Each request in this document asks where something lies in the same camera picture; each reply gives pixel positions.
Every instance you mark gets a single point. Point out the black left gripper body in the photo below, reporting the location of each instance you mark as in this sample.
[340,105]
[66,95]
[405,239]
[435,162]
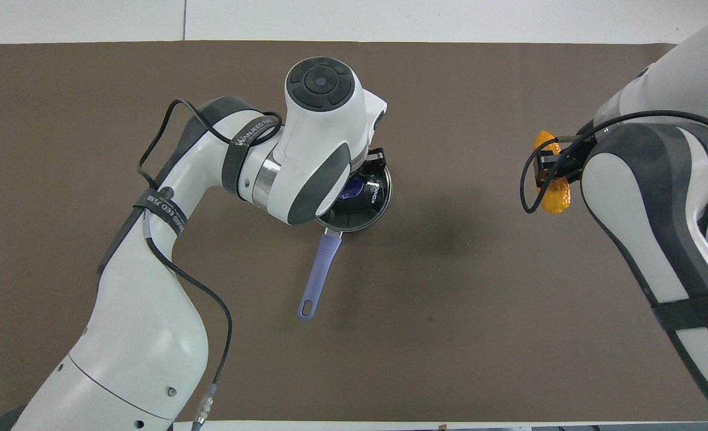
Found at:
[376,159]

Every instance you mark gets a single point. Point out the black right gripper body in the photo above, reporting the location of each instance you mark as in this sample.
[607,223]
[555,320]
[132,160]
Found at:
[571,160]

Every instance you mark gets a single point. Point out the yellow toy corn cob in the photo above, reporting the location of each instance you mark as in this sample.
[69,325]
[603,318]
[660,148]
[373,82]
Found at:
[556,200]

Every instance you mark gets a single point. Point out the glass lid purple knob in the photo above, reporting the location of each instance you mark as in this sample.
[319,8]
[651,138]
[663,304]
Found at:
[361,211]

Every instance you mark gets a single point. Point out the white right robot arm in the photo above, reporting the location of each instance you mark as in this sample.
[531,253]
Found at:
[647,197]

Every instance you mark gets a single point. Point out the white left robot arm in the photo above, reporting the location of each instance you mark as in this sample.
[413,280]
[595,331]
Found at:
[138,335]

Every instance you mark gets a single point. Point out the brown table mat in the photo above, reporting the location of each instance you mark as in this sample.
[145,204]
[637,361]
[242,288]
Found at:
[450,299]

